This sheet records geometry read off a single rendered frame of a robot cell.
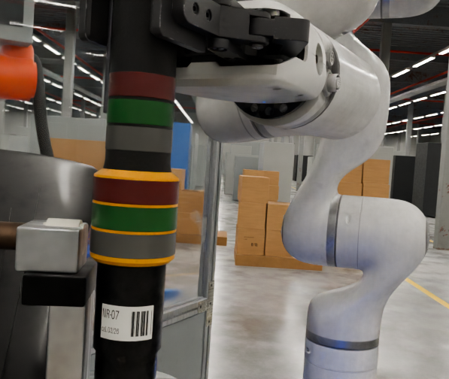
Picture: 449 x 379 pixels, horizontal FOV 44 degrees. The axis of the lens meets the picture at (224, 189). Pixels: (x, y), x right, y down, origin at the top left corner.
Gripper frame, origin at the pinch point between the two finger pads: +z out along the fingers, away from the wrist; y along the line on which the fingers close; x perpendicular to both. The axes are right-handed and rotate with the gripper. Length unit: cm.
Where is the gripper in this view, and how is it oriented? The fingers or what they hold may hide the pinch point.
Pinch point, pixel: (144, 14)
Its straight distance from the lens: 30.0
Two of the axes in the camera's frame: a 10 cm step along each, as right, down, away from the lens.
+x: 0.7, -10.0, -0.5
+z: -4.9, 0.1, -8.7
